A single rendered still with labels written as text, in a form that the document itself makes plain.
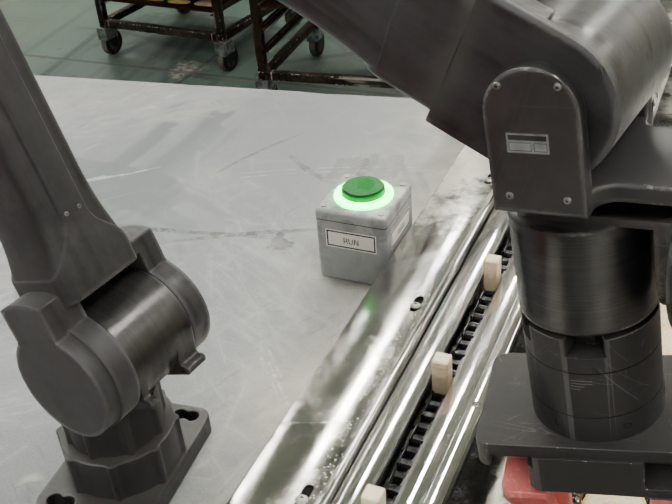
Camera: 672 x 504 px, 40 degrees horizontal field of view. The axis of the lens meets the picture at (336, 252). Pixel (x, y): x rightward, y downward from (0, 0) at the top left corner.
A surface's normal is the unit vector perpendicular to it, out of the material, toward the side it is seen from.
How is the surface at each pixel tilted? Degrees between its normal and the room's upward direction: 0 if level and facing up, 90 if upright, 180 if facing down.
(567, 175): 90
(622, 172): 8
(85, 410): 90
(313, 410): 0
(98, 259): 71
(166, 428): 0
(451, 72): 90
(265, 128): 0
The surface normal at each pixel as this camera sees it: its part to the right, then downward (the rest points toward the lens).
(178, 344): 0.85, 0.24
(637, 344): 0.42, 0.37
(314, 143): -0.07, -0.84
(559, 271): -0.47, 0.53
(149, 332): 0.72, -0.18
